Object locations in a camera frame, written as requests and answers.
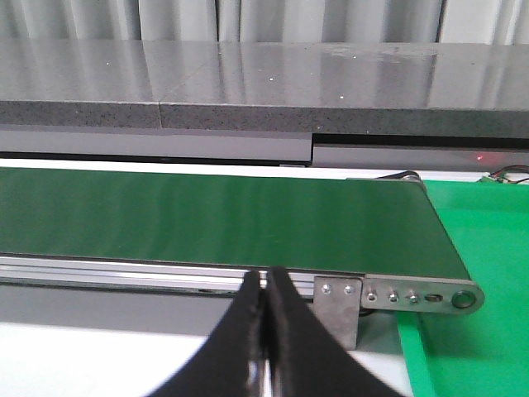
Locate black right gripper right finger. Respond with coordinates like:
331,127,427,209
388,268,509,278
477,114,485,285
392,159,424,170
265,267,400,397

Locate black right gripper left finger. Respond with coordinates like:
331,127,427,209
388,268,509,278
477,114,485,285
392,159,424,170
152,271,265,396

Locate steel conveyor end plate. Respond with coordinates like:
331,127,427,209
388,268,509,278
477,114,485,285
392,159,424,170
360,275,484,315

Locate green conveyor belt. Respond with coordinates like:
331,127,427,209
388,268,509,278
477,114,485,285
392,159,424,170
1,168,469,280

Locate bright green mat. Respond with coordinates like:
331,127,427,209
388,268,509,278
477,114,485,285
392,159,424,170
396,178,529,397

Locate grey cabinet front panel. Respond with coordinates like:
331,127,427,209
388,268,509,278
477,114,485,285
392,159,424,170
1,124,528,171

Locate grey stone countertop slab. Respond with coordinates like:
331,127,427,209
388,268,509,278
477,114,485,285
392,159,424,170
1,38,528,141

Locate white pleated curtain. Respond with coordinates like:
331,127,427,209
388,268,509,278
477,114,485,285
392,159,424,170
1,0,528,45

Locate steel mounting bracket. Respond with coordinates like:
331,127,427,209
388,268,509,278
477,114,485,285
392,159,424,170
313,276,362,351

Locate aluminium conveyor side rail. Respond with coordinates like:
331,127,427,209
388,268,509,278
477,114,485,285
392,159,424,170
0,255,319,299

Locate red and black wires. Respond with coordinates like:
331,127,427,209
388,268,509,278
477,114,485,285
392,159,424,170
479,164,529,185

